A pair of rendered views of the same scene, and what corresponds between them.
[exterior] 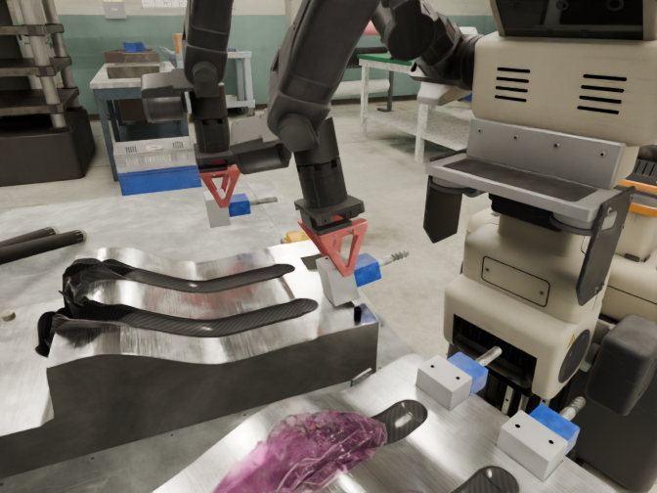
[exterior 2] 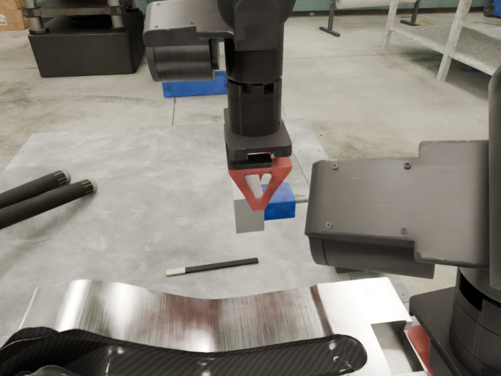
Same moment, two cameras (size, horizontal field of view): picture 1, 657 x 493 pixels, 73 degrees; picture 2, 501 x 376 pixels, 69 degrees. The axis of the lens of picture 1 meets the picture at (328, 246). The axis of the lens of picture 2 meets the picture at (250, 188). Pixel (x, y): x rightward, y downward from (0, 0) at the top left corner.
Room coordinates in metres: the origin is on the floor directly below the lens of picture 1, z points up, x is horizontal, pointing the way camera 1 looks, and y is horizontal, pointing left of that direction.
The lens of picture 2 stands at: (0.40, 0.12, 1.22)
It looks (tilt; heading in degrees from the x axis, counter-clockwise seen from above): 36 degrees down; 14
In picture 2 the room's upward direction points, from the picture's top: straight up
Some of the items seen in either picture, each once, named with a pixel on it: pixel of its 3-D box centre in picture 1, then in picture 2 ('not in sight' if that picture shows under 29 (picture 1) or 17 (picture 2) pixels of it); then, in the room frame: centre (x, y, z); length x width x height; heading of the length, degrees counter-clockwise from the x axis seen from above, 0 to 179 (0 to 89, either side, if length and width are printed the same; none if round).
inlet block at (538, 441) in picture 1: (552, 428); not in sight; (0.33, -0.24, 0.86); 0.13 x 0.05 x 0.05; 128
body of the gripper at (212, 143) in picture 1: (213, 137); (254, 108); (0.76, 0.20, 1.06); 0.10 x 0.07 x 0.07; 20
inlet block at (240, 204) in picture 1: (242, 203); (284, 200); (0.77, 0.16, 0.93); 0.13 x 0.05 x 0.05; 110
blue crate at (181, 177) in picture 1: (159, 175); (196, 77); (3.50, 1.37, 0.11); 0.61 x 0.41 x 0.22; 111
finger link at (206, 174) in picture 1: (219, 180); (256, 171); (0.75, 0.19, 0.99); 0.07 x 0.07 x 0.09; 20
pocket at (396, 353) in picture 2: (317, 272); (398, 355); (0.63, 0.02, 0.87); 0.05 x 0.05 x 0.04; 21
